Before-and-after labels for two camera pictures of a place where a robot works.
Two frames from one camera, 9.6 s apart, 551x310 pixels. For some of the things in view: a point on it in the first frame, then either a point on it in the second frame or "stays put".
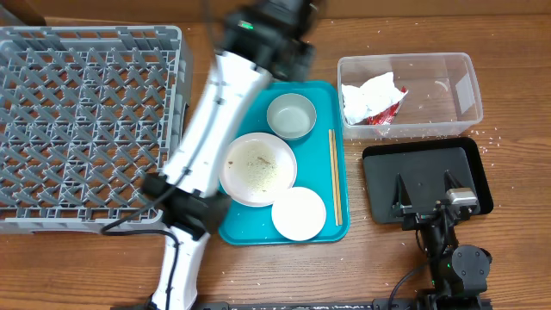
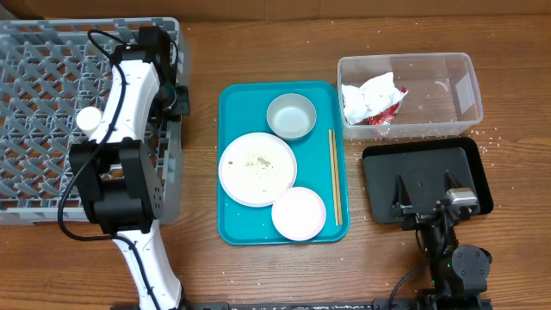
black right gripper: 417,215 stays put
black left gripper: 300,71 → 182,107
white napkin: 374,96 stays put
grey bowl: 291,116 stays put
